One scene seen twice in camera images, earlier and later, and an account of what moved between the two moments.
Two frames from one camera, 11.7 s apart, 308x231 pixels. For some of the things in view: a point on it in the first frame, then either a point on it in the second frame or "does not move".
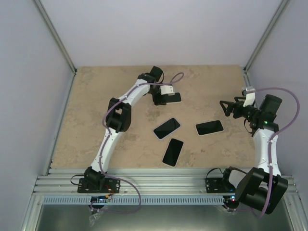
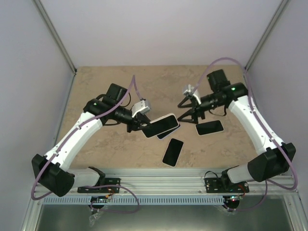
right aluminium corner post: x=257 y=51 does not move
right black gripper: x=237 y=106 → x=196 y=107
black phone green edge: x=175 y=98 → x=161 y=125
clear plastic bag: x=95 y=216 does not move
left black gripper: x=159 y=101 → x=140 y=119
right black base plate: x=214 y=185 does not move
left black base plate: x=98 y=185 does not move
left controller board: x=99 y=198 does not move
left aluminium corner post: x=55 y=35 does not move
